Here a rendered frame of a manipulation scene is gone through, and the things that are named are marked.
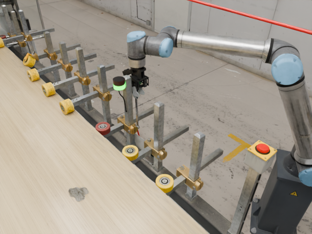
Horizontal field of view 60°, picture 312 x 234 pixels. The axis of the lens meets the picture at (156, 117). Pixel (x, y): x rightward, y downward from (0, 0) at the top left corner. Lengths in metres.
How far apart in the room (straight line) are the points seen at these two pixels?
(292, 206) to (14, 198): 1.58
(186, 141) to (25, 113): 1.59
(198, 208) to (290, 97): 0.67
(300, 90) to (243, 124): 1.84
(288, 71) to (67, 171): 1.05
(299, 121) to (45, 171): 1.18
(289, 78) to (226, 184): 1.39
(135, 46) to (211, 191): 1.46
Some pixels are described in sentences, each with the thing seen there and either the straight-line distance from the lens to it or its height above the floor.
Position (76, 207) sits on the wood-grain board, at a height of 0.90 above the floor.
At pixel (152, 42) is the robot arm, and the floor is 1.36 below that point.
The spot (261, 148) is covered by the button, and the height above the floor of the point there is 1.23.
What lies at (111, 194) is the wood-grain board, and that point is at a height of 0.90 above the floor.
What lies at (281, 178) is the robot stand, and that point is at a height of 0.60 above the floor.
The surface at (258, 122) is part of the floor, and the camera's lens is 3.19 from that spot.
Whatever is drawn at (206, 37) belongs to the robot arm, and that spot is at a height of 1.36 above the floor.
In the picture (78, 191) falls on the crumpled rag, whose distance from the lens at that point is 1.20.
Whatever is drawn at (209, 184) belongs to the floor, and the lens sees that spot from 2.41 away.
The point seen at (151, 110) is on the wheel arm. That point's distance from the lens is 1.68.
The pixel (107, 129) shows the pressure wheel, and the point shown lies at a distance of 1.48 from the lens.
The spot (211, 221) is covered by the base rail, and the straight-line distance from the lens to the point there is 1.37.
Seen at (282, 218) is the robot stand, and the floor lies 0.22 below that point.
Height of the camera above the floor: 1.84
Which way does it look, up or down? 37 degrees down
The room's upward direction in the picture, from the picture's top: 1 degrees clockwise
